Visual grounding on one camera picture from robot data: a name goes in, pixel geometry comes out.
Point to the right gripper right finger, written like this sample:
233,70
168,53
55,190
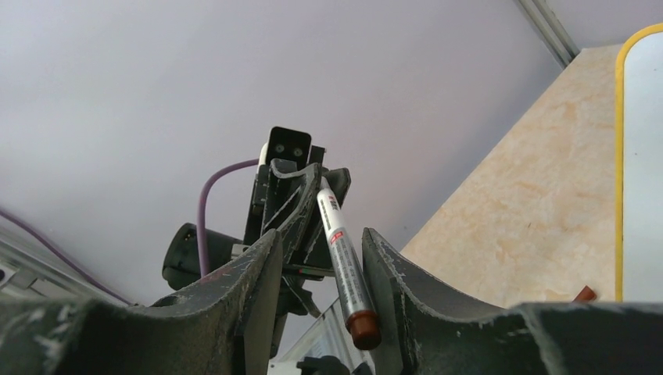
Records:
429,327

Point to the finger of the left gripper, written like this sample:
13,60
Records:
327,224
291,208

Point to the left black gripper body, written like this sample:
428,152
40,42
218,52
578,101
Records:
253,225

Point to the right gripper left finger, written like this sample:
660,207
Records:
221,324

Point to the white marker pen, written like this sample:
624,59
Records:
361,320

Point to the brown marker cap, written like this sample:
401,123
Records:
587,294

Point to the yellow framed whiteboard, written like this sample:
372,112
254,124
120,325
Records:
638,168

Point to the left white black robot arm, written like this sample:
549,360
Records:
196,251

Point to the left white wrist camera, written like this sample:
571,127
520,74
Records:
286,144

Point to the aluminium corner post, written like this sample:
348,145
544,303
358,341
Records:
551,31

